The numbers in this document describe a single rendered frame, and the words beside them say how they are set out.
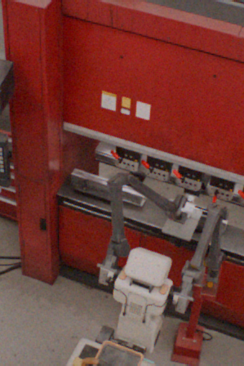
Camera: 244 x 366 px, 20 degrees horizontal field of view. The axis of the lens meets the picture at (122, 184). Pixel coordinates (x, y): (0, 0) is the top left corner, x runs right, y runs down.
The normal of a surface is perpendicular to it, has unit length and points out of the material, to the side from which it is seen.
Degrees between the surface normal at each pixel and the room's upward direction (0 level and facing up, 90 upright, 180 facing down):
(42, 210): 90
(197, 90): 90
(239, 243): 0
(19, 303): 0
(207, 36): 90
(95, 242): 90
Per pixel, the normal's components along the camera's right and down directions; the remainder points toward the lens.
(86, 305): 0.05, -0.71
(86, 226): -0.36, 0.65
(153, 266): -0.25, 0.00
